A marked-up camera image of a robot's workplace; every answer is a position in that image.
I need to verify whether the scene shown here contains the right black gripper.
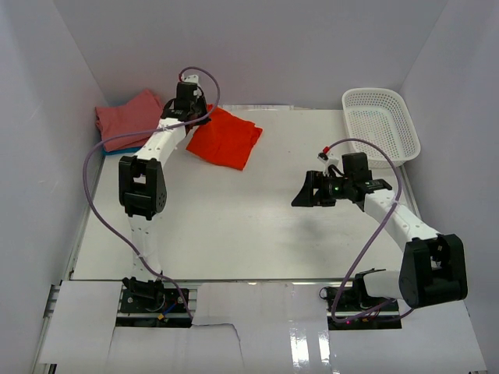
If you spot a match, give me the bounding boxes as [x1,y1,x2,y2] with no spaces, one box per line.
[291,171,352,207]

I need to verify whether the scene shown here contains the orange t shirt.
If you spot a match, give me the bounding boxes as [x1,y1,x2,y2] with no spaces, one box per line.
[186,107,263,171]

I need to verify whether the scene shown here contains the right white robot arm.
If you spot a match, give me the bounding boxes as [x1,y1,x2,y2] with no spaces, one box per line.
[292,150,468,311]

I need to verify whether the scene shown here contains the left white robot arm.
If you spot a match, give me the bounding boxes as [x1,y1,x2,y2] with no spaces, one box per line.
[119,75,207,311]

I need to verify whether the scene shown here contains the folded pink t shirt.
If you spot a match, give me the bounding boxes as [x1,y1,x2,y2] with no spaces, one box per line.
[95,89,164,140]

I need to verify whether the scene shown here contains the papers at back edge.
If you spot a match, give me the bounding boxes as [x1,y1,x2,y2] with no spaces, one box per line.
[220,104,305,112]

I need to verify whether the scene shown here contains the folded blue t shirt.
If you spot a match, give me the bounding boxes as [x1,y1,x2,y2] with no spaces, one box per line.
[102,146,141,156]

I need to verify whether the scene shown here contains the white plastic basket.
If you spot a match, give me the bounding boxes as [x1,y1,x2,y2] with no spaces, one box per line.
[342,87,421,168]

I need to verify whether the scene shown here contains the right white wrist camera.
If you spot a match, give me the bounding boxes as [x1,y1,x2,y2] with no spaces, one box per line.
[317,146,340,175]

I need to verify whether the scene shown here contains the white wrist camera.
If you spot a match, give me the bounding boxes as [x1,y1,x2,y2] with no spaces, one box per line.
[179,74,203,97]
[317,146,340,175]

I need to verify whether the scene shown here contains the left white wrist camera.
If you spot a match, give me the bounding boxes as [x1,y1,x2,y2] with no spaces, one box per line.
[179,74,203,97]

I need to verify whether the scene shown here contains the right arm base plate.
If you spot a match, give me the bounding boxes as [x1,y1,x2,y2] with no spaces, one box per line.
[319,269,402,330]

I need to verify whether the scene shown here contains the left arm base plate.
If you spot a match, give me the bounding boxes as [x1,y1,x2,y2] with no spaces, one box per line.
[115,286,192,329]

